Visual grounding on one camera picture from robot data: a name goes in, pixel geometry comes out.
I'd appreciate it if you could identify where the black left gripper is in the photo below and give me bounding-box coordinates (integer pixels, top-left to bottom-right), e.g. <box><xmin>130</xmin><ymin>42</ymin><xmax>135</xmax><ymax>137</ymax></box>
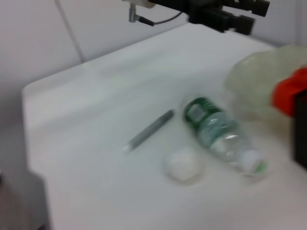
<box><xmin>148</xmin><ymin>0</ymin><xmax>271</xmax><ymax>35</ymax></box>

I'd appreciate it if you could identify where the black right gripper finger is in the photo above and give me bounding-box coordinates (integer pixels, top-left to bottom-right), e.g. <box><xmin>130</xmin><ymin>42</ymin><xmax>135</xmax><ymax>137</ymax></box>
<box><xmin>294</xmin><ymin>90</ymin><xmax>307</xmax><ymax>168</ymax></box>

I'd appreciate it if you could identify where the orange fruit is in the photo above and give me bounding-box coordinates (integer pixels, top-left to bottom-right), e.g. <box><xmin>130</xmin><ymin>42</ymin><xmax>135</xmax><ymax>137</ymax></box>
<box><xmin>271</xmin><ymin>68</ymin><xmax>307</xmax><ymax>118</ymax></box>

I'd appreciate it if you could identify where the clear green-label water bottle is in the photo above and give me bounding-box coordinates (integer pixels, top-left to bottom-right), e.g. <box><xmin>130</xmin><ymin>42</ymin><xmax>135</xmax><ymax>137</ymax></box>
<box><xmin>183</xmin><ymin>97</ymin><xmax>268</xmax><ymax>183</ymax></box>

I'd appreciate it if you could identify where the white paper ball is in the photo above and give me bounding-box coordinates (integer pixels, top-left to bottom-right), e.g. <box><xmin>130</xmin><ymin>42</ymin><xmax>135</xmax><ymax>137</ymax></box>
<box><xmin>163</xmin><ymin>148</ymin><xmax>201</xmax><ymax>185</ymax></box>

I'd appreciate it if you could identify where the grey marker pen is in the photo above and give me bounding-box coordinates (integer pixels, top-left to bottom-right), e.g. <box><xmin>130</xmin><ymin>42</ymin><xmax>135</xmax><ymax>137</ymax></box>
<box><xmin>123</xmin><ymin>109</ymin><xmax>175</xmax><ymax>153</ymax></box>

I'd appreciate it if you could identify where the green glass fruit bowl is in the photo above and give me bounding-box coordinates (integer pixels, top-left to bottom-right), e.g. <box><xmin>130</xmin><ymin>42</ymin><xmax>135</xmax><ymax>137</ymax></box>
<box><xmin>223</xmin><ymin>44</ymin><xmax>307</xmax><ymax>144</ymax></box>

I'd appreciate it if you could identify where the left arm cable with connector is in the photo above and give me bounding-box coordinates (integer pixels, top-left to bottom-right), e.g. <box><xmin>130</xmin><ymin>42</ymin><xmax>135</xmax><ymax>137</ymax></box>
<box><xmin>128</xmin><ymin>2</ymin><xmax>184</xmax><ymax>26</ymax></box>

